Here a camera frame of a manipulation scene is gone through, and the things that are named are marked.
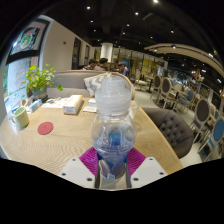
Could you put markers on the clear plastic water bottle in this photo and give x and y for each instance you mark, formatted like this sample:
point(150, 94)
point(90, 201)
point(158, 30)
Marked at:
point(113, 133)

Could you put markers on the grey white chevron cushion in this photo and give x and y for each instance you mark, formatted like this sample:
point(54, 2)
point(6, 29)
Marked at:
point(90, 85)

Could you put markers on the printed paper leaflet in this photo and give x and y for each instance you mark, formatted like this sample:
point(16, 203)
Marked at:
point(55, 104)

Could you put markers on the white round pillar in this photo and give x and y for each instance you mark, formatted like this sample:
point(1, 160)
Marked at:
point(106, 51)

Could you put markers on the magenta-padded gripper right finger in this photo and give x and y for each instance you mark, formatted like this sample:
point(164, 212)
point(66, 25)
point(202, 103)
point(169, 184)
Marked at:
point(148, 170)

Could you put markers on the pale green mug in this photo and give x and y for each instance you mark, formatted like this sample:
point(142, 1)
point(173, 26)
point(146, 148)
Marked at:
point(22, 118)

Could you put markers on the green potted plant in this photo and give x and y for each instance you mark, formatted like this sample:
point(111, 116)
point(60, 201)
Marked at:
point(39, 80)

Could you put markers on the group of dining chairs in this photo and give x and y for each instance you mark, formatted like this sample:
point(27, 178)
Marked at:
point(202, 113)

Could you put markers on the grey tufted chair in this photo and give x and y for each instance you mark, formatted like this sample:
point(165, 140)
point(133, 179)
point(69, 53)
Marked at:
point(171, 130)

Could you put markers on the white orange cardboard box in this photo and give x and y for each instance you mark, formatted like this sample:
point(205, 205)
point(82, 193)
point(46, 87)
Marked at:
point(71, 105)

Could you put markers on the person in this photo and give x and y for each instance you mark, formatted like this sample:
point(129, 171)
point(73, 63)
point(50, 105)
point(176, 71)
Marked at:
point(102, 64)
point(123, 69)
point(89, 65)

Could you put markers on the flat round red coaster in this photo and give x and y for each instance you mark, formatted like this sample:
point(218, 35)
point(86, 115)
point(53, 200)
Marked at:
point(45, 128)

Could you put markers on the grey curved sofa bench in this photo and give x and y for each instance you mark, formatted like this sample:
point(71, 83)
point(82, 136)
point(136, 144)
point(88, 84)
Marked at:
point(68, 80)

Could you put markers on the group of ceiling lights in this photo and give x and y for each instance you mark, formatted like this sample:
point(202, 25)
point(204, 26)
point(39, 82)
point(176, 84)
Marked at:
point(136, 13)

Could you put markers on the framed food poster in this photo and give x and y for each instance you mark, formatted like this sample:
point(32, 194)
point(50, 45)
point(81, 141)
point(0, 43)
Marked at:
point(29, 37)

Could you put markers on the window with tree sticker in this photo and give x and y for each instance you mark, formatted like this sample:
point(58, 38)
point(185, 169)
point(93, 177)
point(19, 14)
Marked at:
point(18, 80)

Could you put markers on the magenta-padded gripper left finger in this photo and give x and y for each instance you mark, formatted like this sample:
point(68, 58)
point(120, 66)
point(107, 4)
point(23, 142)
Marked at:
point(76, 170)

